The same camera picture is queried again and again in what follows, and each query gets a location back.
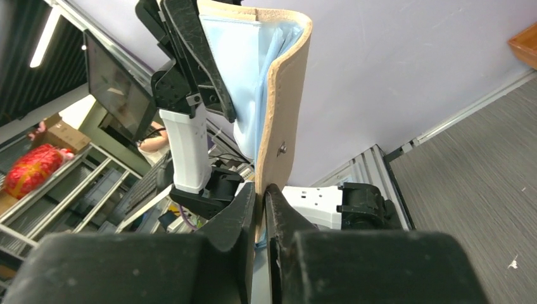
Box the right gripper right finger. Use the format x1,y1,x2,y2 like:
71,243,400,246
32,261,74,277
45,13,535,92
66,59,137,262
264,184,488,303

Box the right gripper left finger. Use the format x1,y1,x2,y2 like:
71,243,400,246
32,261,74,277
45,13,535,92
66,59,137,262
4,182,256,303

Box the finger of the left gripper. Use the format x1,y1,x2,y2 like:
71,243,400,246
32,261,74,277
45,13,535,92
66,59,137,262
161,1,236,122

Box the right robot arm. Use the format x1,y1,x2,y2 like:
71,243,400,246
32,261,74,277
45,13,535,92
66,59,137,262
4,183,488,303

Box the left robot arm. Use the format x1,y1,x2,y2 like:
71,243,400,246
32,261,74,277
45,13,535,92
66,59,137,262
135,1,243,220

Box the metal shelf rack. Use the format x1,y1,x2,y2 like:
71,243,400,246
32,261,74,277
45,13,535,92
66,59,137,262
1,144,159,269

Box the black monitor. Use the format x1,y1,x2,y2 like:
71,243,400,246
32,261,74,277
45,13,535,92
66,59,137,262
84,30,156,142

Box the grey keyboard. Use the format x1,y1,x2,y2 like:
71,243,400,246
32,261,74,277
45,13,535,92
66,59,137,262
121,152,172,214

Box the red mesh bag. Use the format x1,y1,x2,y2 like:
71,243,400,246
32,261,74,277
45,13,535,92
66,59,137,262
3,144,75,200

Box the person with red mask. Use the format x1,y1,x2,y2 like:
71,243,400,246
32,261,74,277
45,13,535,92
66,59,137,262
137,121,170,166

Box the cardboard box on shelf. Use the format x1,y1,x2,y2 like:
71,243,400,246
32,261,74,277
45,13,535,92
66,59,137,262
42,113,91,154

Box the wooden compartment tray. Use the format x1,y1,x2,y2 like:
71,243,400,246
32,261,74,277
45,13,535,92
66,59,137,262
507,23,537,70

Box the aluminium rail frame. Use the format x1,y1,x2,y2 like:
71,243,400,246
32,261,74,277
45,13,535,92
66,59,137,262
310,71,537,231

